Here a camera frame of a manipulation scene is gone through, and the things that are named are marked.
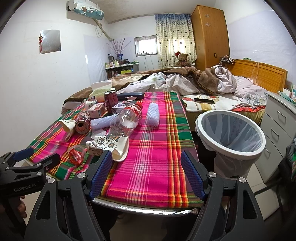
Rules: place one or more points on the light purple duvet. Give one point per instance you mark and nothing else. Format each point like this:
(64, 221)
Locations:
(239, 86)

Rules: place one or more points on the wooden wardrobe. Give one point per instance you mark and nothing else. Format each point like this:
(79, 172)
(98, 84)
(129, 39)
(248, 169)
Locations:
(210, 35)

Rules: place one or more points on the dark red can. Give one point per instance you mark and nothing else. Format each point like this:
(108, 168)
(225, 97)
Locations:
(111, 100)

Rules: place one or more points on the purple white small carton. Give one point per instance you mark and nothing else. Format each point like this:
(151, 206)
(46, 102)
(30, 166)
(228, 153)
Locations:
(119, 106)

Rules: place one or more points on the floral bed sheet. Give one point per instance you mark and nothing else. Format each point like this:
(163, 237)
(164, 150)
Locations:
(221, 102)

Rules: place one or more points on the vase with branches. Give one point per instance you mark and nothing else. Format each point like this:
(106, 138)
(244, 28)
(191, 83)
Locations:
(118, 46)

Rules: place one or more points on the lavender foam fruit net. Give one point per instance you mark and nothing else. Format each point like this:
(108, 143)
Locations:
(100, 123)

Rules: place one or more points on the cream paper cup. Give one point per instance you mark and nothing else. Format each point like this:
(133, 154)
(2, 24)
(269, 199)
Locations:
(69, 127)

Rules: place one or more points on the dark blue glasses case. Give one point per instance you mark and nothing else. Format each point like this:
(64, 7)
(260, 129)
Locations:
(130, 96)

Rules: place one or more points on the small window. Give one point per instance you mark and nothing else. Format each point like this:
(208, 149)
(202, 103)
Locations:
(146, 45)

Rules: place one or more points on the cluttered shelf desk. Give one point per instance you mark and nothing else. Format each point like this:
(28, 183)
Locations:
(122, 69)

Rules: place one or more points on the tissue pack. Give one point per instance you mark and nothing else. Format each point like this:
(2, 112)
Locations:
(98, 90)

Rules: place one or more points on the items on cabinet top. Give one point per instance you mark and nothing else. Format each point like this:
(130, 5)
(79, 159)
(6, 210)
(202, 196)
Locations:
(289, 94)

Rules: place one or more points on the clothes pile on chair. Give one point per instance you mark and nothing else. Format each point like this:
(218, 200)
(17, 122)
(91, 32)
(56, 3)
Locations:
(287, 165)

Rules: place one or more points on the white yogurt cup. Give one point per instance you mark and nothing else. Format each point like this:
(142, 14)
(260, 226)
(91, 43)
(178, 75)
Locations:
(89, 103)

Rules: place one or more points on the grey drawer cabinet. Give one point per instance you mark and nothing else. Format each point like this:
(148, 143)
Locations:
(278, 126)

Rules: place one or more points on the teddy bear with red hat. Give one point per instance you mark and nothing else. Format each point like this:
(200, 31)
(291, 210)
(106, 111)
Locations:
(183, 60)

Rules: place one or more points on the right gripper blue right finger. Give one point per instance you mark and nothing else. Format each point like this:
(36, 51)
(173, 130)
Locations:
(195, 173)

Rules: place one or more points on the red cartoon can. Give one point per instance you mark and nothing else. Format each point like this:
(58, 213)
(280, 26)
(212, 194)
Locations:
(82, 123)

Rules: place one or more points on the brown blanket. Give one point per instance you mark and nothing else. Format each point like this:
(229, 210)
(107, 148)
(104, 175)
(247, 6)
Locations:
(204, 80)

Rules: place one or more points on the black smartphone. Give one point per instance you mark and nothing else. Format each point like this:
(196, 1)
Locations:
(200, 100)

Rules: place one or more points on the clear plastic cup lid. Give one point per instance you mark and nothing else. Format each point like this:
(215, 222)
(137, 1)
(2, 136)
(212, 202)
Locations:
(98, 134)

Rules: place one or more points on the wall air conditioner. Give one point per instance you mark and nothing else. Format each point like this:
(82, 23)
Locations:
(85, 8)

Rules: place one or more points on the printed paper bowl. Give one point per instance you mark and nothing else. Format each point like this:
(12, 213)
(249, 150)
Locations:
(118, 146)

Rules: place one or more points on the person's left hand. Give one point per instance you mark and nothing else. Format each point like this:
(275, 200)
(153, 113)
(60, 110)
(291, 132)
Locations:
(19, 206)

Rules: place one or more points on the wooden headboard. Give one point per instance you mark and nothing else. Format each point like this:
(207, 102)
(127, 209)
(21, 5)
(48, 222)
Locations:
(267, 76)

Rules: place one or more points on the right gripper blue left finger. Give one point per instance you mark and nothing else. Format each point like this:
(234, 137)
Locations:
(98, 173)

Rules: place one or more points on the clear cola plastic bottle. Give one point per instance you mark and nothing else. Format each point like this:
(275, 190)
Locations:
(126, 121)

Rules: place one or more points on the silver wall panel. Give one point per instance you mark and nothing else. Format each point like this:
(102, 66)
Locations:
(49, 41)

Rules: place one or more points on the pink plaid tablecloth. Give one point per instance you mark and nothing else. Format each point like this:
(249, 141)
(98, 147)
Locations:
(151, 175)

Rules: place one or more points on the patterned curtain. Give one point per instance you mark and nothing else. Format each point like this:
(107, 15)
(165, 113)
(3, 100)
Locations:
(174, 34)

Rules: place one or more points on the white round trash bin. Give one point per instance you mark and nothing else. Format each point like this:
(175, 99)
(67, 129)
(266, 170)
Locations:
(237, 141)

